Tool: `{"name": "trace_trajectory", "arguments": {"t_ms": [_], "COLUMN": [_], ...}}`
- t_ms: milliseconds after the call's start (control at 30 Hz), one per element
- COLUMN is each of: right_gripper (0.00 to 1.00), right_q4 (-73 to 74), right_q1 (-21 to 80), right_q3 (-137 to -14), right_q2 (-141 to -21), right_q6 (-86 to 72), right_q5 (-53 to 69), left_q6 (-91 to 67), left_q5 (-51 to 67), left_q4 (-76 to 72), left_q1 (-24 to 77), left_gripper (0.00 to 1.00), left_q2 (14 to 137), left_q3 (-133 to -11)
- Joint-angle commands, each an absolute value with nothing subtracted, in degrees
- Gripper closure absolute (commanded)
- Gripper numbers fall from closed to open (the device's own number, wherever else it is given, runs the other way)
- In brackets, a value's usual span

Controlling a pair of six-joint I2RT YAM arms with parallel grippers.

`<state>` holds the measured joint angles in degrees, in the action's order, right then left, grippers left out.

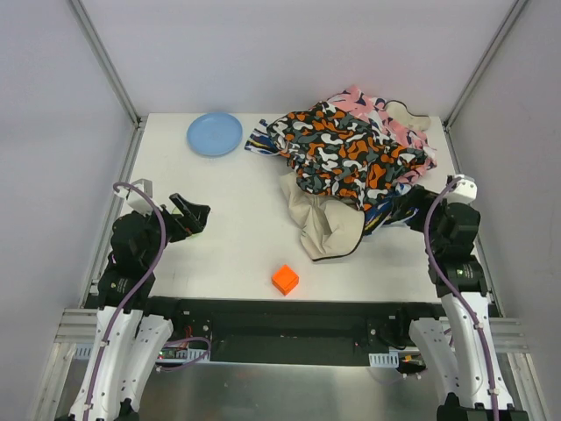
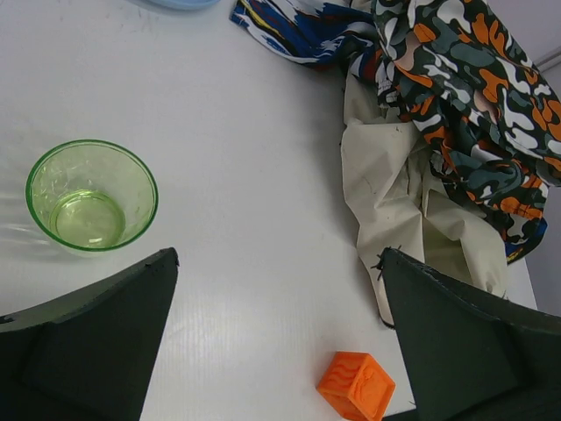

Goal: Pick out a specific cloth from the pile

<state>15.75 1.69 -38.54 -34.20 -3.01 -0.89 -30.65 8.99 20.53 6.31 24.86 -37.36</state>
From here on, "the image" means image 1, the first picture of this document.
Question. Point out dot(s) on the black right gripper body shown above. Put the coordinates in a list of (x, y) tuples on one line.
[(415, 203)]

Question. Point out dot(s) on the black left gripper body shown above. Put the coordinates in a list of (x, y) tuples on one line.
[(176, 224)]

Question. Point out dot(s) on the beige cloth with black trim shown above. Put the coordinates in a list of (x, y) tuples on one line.
[(330, 228)]

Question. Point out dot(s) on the orange grey camouflage cloth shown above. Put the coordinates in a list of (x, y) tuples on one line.
[(335, 154)]

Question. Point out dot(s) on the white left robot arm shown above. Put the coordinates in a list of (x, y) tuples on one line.
[(128, 338)]

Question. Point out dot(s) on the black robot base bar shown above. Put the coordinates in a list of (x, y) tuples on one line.
[(291, 332)]

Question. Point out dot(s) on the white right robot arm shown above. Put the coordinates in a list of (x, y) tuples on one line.
[(463, 363)]

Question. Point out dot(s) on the blue white patterned cloth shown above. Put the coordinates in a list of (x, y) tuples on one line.
[(259, 141)]

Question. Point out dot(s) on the pink patterned cloth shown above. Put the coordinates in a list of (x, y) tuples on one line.
[(394, 120)]

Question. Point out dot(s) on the green transparent plastic cup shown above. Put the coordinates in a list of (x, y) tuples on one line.
[(193, 236)]

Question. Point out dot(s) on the blue plastic plate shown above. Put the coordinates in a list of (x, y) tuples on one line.
[(214, 134)]

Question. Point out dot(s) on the orange cube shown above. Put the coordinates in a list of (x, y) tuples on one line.
[(285, 279)]

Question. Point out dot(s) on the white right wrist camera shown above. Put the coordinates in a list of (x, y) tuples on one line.
[(464, 190)]

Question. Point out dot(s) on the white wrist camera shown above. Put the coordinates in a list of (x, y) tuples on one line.
[(136, 198), (464, 190)]

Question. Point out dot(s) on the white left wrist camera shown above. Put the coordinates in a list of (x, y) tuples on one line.
[(136, 198)]

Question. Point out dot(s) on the right aluminium frame post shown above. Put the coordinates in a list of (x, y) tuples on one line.
[(506, 26)]

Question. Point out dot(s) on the aluminium frame post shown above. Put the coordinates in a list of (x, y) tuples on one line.
[(103, 59), (506, 26)]

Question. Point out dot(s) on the left aluminium frame post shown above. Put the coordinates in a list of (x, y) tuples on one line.
[(103, 59)]

